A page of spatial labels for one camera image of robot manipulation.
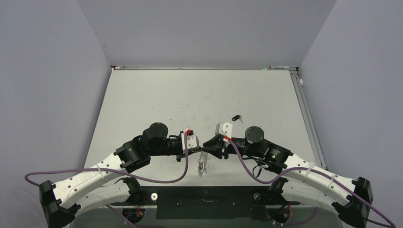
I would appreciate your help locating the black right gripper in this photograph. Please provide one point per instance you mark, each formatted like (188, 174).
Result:
(219, 147)

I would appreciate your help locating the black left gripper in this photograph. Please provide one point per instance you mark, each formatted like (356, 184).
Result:
(179, 155)

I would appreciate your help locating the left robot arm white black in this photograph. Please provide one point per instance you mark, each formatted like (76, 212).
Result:
(60, 200)

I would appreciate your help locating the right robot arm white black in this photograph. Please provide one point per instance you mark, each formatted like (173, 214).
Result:
(349, 199)

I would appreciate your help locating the silver key with black tag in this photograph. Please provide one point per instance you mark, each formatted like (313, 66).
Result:
(237, 118)

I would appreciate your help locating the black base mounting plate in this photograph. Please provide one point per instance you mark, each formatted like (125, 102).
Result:
(207, 202)

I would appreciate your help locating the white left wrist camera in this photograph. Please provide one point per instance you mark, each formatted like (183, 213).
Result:
(189, 140)

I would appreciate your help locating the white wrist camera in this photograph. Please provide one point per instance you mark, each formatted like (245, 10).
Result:
(224, 129)
(189, 140)

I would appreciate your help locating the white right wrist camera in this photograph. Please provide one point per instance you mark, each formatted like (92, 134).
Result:
(224, 129)

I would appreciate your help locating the aluminium frame rail right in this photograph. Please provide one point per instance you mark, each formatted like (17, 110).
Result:
(309, 124)

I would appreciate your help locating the aluminium frame rail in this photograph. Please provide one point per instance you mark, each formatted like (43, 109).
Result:
(309, 124)
(203, 68)

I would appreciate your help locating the aluminium frame rail back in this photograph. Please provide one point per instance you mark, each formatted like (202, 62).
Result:
(203, 68)

